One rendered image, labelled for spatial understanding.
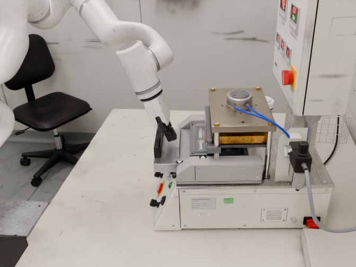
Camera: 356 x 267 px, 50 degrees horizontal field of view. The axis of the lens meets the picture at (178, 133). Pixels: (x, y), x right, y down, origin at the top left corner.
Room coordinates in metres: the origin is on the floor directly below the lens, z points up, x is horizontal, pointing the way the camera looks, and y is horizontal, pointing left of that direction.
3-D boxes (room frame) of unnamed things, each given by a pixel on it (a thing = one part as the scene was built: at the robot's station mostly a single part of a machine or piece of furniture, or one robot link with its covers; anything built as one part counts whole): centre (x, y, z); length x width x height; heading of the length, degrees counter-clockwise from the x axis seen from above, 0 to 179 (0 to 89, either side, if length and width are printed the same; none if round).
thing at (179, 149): (1.06, -0.07, 0.97); 0.30 x 0.22 x 0.08; 87
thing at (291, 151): (0.83, -0.31, 1.05); 0.15 x 0.05 x 0.15; 177
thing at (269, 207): (1.04, -0.18, 0.84); 0.53 x 0.37 x 0.17; 87
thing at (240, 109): (1.04, -0.22, 1.08); 0.31 x 0.24 x 0.13; 177
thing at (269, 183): (1.06, -0.23, 0.93); 0.46 x 0.35 x 0.01; 87
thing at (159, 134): (1.07, 0.06, 0.99); 0.15 x 0.02 x 0.04; 177
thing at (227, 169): (0.92, -0.11, 0.96); 0.26 x 0.05 x 0.07; 87
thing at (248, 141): (1.05, -0.19, 1.07); 0.22 x 0.17 x 0.10; 177
